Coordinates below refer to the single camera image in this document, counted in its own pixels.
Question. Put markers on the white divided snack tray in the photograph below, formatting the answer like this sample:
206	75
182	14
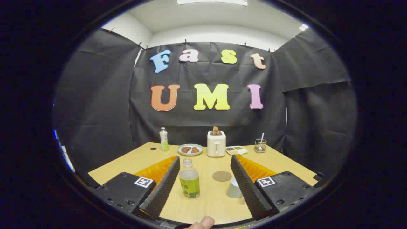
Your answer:
236	150

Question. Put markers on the round brown coaster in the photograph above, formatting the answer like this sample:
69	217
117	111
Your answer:
222	176

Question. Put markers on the black backdrop cloth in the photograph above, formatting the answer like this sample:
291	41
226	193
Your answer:
206	76

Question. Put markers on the ceiling light panel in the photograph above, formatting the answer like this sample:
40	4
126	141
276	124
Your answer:
212	2

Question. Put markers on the brown meat piece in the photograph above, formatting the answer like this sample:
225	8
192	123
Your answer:
185	149
195	150

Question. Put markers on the tall white green bottle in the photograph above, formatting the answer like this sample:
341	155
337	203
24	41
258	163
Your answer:
163	140

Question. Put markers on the cream toaster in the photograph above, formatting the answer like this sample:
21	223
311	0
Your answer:
216	146

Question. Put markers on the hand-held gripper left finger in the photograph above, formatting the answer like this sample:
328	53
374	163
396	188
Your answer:
162	190

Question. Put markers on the pale green plate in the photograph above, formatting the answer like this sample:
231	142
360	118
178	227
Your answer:
190	154

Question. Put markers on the clear glass holder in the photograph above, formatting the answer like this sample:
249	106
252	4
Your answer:
260	147

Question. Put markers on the wooden table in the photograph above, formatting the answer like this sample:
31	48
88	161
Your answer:
210	203

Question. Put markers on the brown toast slice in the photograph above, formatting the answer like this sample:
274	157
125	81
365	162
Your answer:
216	130

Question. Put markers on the white straw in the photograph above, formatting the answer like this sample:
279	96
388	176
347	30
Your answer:
262	136

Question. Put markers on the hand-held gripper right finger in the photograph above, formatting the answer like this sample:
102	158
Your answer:
248	187

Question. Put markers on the pale blue cup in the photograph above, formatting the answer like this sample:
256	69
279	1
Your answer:
233	190

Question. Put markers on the clear juice bottle green label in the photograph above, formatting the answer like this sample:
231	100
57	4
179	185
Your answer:
189	186

